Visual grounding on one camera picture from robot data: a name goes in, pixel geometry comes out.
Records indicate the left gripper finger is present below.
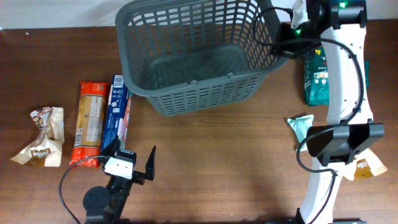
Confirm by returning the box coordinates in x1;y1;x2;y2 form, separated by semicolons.
100;136;120;157
145;146;156;181

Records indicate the green coffee bag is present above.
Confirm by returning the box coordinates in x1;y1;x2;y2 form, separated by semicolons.
303;46;370;107

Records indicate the orange biscuit pack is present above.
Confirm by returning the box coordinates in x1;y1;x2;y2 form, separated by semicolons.
70;82;109;168

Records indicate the beige snack bag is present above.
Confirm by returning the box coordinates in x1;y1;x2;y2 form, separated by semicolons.
11;106;65;167
344;148;387;181

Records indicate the mint green snack packet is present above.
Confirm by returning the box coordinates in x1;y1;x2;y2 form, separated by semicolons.
287;114;315;151

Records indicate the grey plastic basket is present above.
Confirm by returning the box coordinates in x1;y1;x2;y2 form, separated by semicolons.
115;0;286;116

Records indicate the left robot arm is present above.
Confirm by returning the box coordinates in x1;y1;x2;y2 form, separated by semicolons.
83;137;156;223

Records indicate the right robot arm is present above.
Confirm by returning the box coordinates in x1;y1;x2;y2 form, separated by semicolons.
272;1;384;223

